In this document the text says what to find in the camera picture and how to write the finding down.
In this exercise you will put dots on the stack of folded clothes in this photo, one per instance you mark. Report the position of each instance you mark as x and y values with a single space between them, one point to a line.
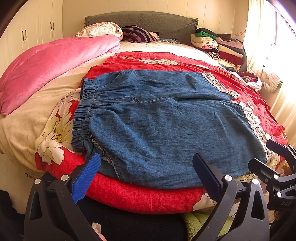
228 52

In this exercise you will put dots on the beige bed sheet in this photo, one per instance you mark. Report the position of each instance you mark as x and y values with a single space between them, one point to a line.
21 128

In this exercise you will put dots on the cream curtain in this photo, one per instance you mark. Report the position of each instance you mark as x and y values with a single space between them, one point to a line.
270 45

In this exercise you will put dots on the white built-in wardrobe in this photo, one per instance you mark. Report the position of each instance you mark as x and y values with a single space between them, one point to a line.
36 23

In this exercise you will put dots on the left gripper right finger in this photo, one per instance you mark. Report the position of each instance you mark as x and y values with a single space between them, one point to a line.
251 220

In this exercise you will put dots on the green sleeve right forearm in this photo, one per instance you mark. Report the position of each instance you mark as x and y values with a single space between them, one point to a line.
195 220

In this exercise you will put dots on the red floral bedspread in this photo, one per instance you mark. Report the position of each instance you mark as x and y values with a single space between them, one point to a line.
55 155

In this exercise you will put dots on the floral beige pillow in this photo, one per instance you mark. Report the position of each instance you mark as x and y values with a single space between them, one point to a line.
100 29

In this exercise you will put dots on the purple striped pillow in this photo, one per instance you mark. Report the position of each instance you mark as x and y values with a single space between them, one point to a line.
135 34

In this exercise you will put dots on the pink quilt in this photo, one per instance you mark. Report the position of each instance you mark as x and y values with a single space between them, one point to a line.
37 66

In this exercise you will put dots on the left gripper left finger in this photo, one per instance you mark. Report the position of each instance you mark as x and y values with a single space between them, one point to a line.
52 212

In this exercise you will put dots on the dark red clothes heap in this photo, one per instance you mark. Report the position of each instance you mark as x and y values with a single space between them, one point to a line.
252 80

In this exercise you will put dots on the blue denim lace-trimmed pants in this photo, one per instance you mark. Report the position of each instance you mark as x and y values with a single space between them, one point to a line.
147 125

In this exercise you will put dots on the grey quilted headboard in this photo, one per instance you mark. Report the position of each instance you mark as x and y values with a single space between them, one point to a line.
169 26

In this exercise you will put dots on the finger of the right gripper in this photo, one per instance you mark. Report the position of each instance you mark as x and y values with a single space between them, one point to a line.
287 152
263 172

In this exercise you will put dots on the beige knit garment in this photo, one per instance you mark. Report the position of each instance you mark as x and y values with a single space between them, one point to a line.
270 81

